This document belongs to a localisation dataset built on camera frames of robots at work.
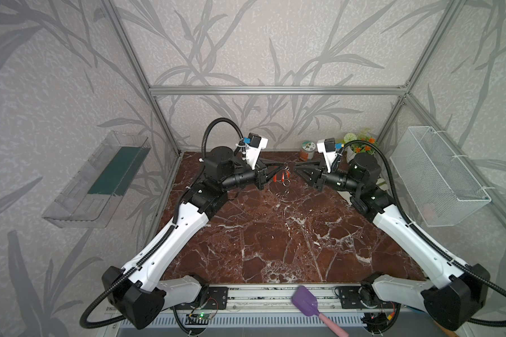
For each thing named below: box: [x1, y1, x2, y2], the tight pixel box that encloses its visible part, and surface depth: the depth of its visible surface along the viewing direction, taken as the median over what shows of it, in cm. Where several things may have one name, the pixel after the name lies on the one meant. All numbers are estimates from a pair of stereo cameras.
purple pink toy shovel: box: [290, 285, 349, 337], surface depth 73 cm
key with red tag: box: [280, 172, 291, 187], surface depth 65 cm
